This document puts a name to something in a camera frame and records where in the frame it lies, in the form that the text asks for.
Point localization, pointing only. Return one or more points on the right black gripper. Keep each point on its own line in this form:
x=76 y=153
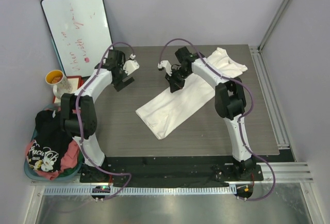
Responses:
x=174 y=80

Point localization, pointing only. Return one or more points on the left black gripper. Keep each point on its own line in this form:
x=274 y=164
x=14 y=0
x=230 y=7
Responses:
x=121 y=80

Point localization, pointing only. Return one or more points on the white robot-print t-shirt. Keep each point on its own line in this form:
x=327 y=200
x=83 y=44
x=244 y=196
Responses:
x=165 y=112

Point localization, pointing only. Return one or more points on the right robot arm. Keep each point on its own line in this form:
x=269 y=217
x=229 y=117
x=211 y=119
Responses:
x=229 y=103

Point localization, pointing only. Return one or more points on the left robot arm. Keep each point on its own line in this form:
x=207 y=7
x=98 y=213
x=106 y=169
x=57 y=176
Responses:
x=78 y=115

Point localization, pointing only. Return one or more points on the yellow-lined floral mug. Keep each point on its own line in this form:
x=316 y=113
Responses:
x=58 y=82

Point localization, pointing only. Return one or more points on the white dry-erase board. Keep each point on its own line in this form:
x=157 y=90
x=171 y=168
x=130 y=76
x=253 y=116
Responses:
x=80 y=33

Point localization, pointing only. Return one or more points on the black floral-print t-shirt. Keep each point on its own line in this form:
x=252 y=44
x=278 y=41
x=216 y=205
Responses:
x=46 y=141

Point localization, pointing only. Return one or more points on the pink t-shirt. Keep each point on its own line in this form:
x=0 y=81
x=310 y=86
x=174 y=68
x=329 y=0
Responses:
x=69 y=154

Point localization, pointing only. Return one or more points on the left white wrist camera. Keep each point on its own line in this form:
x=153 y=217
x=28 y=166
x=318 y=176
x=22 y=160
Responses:
x=131 y=65

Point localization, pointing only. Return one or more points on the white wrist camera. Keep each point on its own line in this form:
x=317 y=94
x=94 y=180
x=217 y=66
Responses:
x=165 y=65
x=131 y=65

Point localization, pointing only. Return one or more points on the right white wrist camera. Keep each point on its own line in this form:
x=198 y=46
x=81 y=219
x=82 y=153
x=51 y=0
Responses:
x=165 y=65

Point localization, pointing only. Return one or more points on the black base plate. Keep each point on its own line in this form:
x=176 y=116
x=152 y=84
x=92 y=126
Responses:
x=183 y=168

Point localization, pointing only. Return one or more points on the slotted cable duct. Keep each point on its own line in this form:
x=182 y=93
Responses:
x=101 y=190

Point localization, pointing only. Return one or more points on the right aluminium frame rail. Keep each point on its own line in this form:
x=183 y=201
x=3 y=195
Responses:
x=284 y=172

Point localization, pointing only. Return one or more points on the right corner aluminium post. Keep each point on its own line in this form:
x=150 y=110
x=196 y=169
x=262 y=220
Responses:
x=284 y=5

